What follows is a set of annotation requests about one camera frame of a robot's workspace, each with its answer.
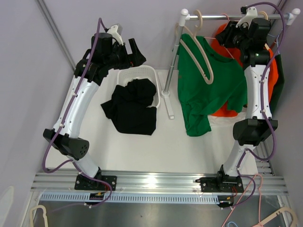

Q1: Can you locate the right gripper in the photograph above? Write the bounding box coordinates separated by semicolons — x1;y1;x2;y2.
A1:
215;21;250;51

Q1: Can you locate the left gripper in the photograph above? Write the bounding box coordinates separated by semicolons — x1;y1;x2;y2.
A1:
105;39;146;70

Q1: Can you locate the pink wire hanger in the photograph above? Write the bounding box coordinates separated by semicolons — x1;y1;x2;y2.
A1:
205;13;234;59

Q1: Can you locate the beige wooden hanger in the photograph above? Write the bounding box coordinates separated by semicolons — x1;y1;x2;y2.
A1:
175;9;214;85

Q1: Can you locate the black t shirt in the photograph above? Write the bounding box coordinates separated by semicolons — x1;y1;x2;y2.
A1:
101;79;157;136

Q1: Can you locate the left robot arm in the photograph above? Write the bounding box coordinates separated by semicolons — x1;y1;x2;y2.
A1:
42;33;146;190

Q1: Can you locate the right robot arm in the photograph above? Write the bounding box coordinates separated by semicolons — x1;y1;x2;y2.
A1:
214;18;278;192

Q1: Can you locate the beige hanger of orange shirt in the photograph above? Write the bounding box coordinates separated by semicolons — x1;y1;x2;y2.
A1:
258;11;270;50

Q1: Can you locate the orange t shirt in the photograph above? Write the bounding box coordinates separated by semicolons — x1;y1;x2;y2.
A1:
210;22;278;118

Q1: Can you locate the dark green t shirt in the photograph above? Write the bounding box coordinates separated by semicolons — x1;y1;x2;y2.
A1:
269;54;285;115

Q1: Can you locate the beige hanger bottom left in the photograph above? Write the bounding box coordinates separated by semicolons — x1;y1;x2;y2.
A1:
30;205;49;227

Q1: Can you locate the pink hanger bottom right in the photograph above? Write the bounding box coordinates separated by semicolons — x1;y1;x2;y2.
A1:
221;174;263;227

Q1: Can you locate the beige hanger bottom right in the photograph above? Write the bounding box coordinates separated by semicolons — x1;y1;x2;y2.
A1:
250;207;301;227

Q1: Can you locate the white perforated plastic basket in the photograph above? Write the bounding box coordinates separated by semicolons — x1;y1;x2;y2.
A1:
116;65;160;108

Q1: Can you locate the metal clothes rack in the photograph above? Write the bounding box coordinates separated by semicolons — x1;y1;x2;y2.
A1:
160;2;301;120

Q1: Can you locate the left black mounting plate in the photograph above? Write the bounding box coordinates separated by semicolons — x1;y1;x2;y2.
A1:
74;175;117;191

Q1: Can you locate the black mounting plate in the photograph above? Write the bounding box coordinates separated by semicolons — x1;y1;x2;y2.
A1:
74;175;117;191
195;176;244;193

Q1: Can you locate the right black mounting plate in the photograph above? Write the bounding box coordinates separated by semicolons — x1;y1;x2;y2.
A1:
195;176;244;193

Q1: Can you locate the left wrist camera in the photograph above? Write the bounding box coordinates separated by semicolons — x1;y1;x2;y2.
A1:
107;24;124;45

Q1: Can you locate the blue wire hanger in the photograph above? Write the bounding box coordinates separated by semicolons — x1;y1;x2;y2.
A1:
268;28;284;56

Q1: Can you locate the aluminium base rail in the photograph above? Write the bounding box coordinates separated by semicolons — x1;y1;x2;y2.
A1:
30;168;289;196

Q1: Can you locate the slotted cable duct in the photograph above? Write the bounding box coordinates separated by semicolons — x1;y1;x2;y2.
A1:
40;192;219;204

